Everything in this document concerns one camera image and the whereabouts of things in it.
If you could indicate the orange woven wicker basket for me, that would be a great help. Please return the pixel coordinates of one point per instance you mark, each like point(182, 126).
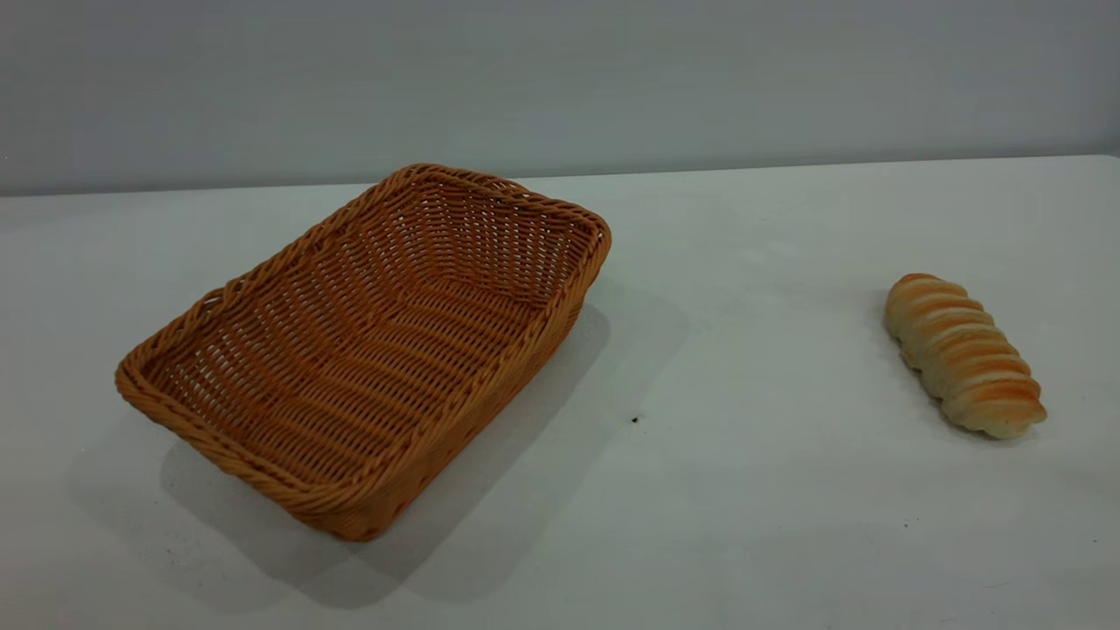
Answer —
point(376, 350)

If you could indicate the long ridged bread roll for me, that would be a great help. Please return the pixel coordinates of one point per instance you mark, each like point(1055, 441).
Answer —
point(962, 354)

